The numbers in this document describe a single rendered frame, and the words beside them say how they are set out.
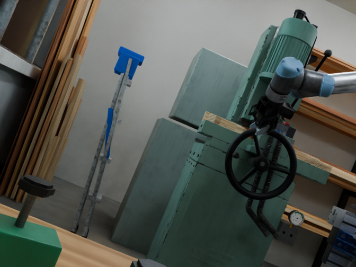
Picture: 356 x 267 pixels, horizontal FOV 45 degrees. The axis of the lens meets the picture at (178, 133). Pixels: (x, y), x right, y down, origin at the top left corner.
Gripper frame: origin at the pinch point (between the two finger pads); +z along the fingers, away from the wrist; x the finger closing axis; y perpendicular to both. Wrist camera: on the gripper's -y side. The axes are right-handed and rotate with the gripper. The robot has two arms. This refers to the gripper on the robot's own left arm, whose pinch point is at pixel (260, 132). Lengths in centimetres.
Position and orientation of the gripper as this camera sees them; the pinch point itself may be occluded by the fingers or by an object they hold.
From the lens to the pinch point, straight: 168.1
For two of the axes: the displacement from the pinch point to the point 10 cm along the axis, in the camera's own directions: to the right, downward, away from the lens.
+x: 4.4, 7.3, -5.2
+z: -1.9, 6.4, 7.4
